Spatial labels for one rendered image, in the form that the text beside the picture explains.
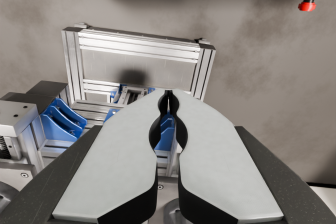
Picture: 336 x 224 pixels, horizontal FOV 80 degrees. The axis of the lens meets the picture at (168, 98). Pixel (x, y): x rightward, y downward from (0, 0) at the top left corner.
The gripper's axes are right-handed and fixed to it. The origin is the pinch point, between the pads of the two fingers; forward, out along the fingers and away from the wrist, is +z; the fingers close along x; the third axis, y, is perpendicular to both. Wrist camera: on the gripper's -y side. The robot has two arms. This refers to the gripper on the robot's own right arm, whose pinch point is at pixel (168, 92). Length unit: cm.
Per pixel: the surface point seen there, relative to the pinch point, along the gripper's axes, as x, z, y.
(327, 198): 147, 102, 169
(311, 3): 33, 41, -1
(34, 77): -98, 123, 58
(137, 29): -20, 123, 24
